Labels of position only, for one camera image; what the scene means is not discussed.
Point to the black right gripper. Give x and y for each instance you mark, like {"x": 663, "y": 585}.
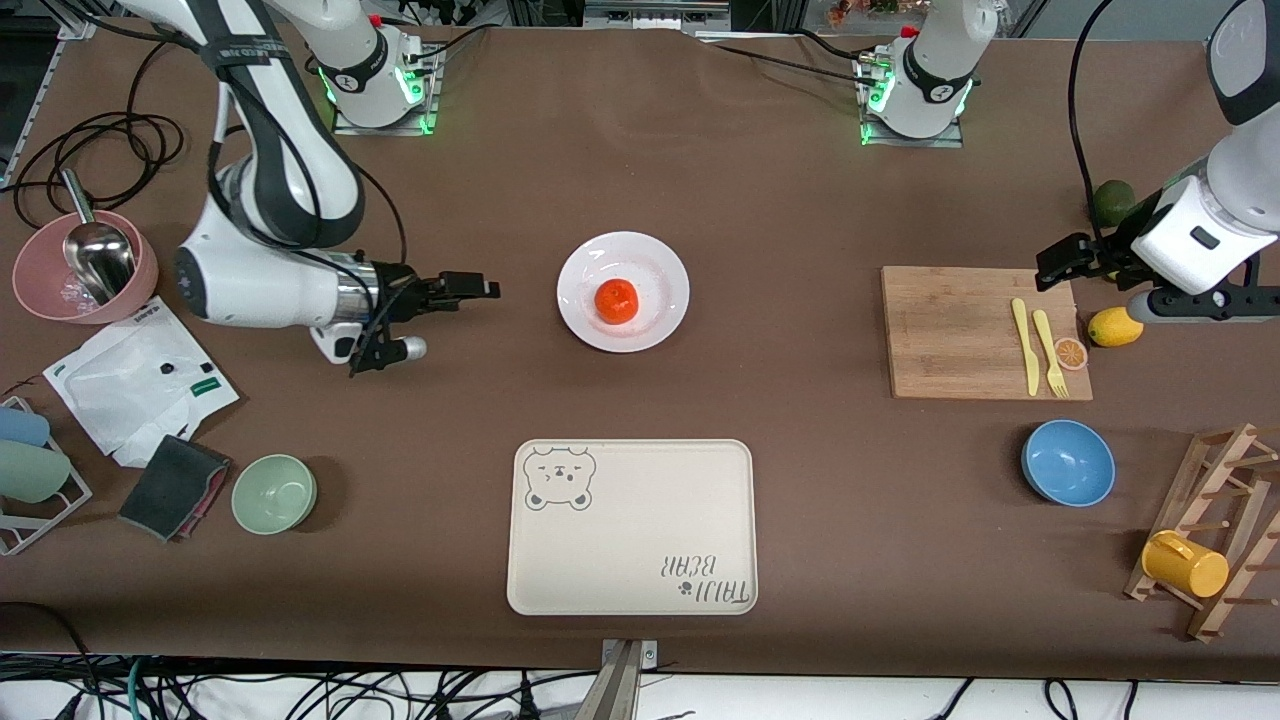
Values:
{"x": 405, "y": 290}

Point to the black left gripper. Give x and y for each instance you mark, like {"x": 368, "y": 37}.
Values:
{"x": 1119, "y": 248}

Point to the orange fruit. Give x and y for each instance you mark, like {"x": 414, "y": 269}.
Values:
{"x": 617, "y": 301}

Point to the white round plate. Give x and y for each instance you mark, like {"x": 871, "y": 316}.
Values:
{"x": 655, "y": 270}

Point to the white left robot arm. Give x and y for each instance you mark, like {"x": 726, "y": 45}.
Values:
{"x": 1220, "y": 220}

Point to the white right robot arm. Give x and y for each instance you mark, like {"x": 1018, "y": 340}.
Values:
{"x": 260, "y": 290}

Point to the dark green avocado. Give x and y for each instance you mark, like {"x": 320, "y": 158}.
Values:
{"x": 1108, "y": 200}

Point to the yellow lemon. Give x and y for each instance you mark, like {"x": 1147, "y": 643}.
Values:
{"x": 1115, "y": 327}

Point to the yellow plastic fork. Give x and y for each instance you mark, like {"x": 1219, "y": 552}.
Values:
{"x": 1047, "y": 345}

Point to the small orange slice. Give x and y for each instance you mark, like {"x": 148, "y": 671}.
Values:
{"x": 1071, "y": 354}

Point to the yellow plastic knife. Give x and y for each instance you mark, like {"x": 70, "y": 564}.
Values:
{"x": 1026, "y": 345}

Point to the wooden cutting board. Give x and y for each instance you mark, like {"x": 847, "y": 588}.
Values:
{"x": 940, "y": 330}

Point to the blue bowl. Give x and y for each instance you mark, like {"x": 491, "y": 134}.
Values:
{"x": 1068, "y": 463}

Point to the wooden peg cup rack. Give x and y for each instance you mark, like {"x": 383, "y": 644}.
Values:
{"x": 1215, "y": 470}

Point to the pale green bowl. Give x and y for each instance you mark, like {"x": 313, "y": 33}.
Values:
{"x": 274, "y": 494}

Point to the cream bear print tray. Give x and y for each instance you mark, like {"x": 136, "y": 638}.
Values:
{"x": 632, "y": 527}

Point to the yellow mug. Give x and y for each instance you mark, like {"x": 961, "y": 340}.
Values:
{"x": 1185, "y": 565}

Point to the dark grey folded cloth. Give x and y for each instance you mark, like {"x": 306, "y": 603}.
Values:
{"x": 172, "y": 487}

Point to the white plastic bag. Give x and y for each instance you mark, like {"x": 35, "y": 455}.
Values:
{"x": 120, "y": 400}

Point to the metal scoop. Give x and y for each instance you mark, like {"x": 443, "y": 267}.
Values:
{"x": 98, "y": 255}

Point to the pink bowl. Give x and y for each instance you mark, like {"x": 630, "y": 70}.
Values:
{"x": 40, "y": 280}

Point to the light blue cup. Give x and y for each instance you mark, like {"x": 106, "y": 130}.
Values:
{"x": 22, "y": 427}

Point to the pale green cup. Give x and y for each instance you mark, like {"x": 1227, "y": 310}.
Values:
{"x": 32, "y": 472}

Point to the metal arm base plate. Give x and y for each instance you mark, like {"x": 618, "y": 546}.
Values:
{"x": 385, "y": 130}
{"x": 915, "y": 142}

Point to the aluminium frame bar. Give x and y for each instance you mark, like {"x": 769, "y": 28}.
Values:
{"x": 655, "y": 15}

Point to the metal table bracket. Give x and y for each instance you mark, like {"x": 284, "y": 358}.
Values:
{"x": 625, "y": 680}

